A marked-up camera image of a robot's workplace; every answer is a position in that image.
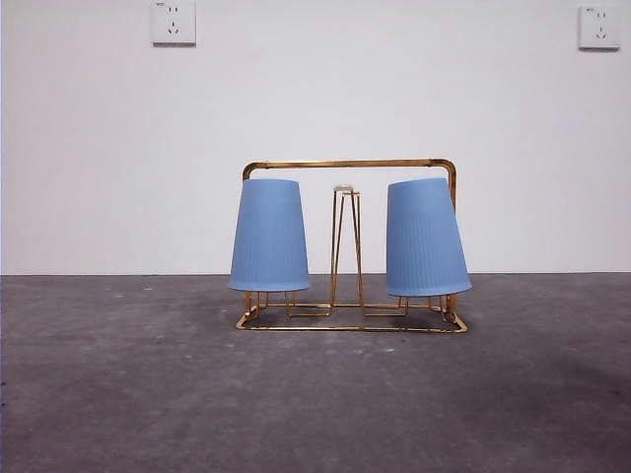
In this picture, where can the blue ribbed plastic cup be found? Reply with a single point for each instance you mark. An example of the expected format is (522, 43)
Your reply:
(424, 241)
(268, 236)

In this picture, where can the white wall socket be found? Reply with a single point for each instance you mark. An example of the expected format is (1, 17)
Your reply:
(173, 24)
(599, 29)

